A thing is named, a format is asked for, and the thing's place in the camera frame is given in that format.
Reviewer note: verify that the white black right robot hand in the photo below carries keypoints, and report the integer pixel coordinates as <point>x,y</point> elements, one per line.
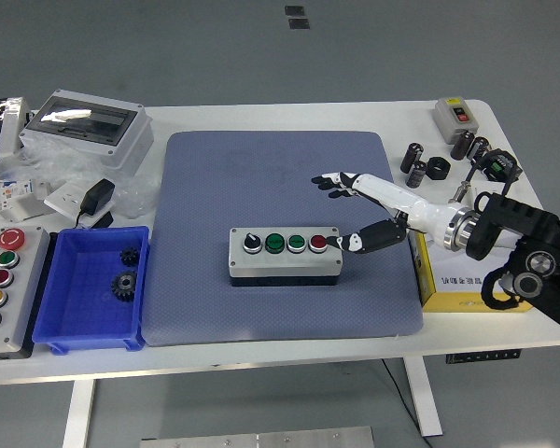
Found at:
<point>401,203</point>

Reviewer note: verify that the grey four-button control box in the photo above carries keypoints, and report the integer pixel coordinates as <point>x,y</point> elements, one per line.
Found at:
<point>284,268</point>

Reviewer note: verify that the grey five-button control station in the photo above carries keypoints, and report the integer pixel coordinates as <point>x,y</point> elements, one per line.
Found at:
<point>21,284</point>

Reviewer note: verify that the black cylindrical capacitor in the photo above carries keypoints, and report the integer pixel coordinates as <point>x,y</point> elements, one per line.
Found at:
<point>416,175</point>
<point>478,149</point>
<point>461,145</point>
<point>411,158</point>

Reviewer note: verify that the black hex nut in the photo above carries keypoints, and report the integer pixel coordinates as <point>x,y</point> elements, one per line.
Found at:
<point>438,169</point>

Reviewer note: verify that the yellow and white cardboard box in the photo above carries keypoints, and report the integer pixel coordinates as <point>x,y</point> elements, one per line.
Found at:
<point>448,291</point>

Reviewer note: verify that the black module with green terminals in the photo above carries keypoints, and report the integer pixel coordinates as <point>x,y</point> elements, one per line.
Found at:
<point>497,167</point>

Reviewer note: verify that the black table height controller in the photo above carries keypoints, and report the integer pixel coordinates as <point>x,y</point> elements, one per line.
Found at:
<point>483,355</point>

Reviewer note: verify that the blue-grey rubber mat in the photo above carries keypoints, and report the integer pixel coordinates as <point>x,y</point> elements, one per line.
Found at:
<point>261,317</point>

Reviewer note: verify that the white table leg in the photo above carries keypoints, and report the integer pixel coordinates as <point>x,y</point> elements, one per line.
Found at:
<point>77,415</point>
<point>424,396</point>

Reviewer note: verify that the dark floor outlet cover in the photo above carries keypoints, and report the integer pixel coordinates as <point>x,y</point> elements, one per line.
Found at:
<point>294,10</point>
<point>298,23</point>

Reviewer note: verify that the clear plastic bag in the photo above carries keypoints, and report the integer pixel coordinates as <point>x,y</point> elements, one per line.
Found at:
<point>135,196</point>

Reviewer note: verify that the metal floor plate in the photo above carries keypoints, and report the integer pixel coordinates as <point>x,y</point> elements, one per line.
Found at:
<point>261,438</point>

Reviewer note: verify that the small black bevel gear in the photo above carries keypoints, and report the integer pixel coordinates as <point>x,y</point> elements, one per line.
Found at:
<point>129,257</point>

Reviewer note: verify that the large black bevel gear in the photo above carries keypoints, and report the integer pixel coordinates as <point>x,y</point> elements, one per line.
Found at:
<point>124,286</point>

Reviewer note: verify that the black power adapter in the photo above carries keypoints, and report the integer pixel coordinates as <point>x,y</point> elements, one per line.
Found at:
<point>95,196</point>

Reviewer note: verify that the blue plastic bin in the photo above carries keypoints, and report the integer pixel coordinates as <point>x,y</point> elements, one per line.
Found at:
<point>84,308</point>

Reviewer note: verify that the white circuit breaker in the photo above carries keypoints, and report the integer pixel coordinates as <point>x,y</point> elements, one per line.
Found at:
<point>21,200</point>

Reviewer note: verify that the grey two-button switch box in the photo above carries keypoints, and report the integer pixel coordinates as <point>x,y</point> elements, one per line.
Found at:
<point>448,119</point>

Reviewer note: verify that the grey enclosure with clear lid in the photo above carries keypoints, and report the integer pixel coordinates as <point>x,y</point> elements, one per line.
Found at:
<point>121,144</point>

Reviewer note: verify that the white wall socket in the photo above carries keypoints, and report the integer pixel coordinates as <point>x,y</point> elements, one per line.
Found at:
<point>60,200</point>

